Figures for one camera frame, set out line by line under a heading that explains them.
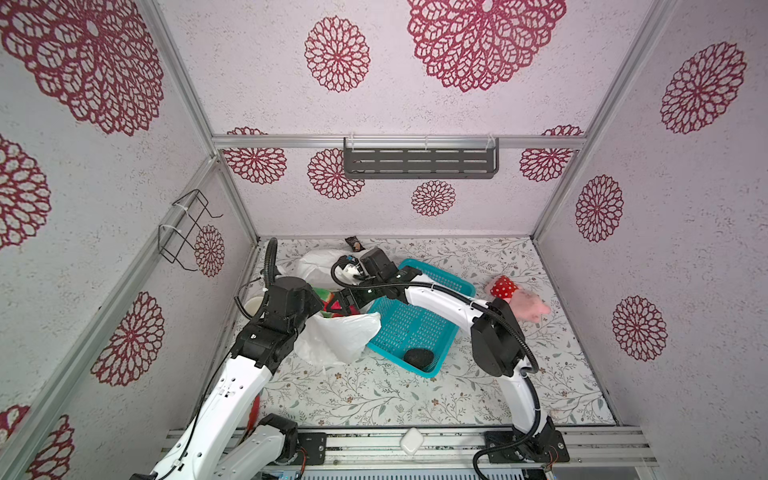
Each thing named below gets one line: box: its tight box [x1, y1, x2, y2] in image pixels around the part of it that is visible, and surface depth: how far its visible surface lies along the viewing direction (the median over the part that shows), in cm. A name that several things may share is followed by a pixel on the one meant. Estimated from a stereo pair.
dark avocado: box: [404, 348, 434, 372], surface depth 86 cm
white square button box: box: [400, 427, 424, 455], surface depth 76 cm
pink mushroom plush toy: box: [485, 275, 551, 323], surface depth 98 cm
